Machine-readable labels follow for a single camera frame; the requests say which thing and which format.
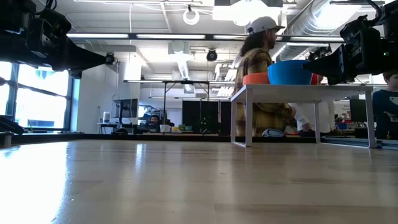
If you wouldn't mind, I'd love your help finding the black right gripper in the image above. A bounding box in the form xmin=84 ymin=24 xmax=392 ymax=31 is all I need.
xmin=302 ymin=29 xmax=388 ymax=86

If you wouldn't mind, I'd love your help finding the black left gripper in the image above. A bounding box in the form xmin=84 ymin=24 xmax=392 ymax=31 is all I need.
xmin=27 ymin=33 xmax=108 ymax=79

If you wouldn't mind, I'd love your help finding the orange plastic mini bowl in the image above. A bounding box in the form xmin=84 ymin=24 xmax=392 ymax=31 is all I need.
xmin=243 ymin=72 xmax=270 ymax=85

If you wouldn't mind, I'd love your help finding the white perforated metal shelf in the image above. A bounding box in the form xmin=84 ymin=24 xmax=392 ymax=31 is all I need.
xmin=230 ymin=83 xmax=377 ymax=149

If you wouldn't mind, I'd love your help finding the person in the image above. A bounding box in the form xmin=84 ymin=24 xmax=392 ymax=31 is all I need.
xmin=371 ymin=70 xmax=398 ymax=141
xmin=233 ymin=16 xmax=296 ymax=138
xmin=146 ymin=114 xmax=163 ymax=133
xmin=291 ymin=100 xmax=337 ymax=135

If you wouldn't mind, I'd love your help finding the black computer monitor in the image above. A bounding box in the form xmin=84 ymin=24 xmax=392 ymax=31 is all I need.
xmin=349 ymin=98 xmax=368 ymax=124
xmin=113 ymin=98 xmax=139 ymax=125

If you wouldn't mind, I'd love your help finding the large window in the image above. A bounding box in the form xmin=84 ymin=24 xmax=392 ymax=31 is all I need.
xmin=0 ymin=60 xmax=75 ymax=131

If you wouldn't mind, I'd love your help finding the white black rounded object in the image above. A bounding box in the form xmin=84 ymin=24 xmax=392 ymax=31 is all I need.
xmin=261 ymin=128 xmax=286 ymax=138

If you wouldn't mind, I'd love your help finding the white ceiling unit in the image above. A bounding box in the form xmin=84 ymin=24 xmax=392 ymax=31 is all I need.
xmin=167 ymin=41 xmax=191 ymax=56

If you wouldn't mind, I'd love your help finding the black metal rack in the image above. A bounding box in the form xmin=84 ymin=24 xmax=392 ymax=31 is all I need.
xmin=162 ymin=80 xmax=211 ymax=125

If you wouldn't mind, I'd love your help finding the black cabinet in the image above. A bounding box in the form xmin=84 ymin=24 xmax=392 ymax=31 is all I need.
xmin=182 ymin=100 xmax=233 ymax=134

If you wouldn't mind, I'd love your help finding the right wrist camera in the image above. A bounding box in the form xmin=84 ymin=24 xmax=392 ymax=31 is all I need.
xmin=340 ymin=14 xmax=371 ymax=38

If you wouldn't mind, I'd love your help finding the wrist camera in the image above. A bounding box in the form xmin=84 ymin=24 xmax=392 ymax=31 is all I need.
xmin=37 ymin=6 xmax=73 ymax=38
xmin=340 ymin=14 xmax=371 ymax=38

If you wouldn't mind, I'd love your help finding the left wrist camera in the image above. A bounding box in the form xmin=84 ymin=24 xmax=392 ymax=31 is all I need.
xmin=37 ymin=6 xmax=73 ymax=38

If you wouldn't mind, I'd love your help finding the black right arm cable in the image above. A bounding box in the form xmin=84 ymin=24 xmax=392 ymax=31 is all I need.
xmin=365 ymin=0 xmax=384 ymax=19

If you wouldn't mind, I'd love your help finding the black aluminium table frame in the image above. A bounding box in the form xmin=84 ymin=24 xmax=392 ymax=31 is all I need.
xmin=0 ymin=114 xmax=398 ymax=151

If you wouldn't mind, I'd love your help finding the white ring light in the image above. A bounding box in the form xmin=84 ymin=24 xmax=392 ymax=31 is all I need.
xmin=182 ymin=3 xmax=201 ymax=26

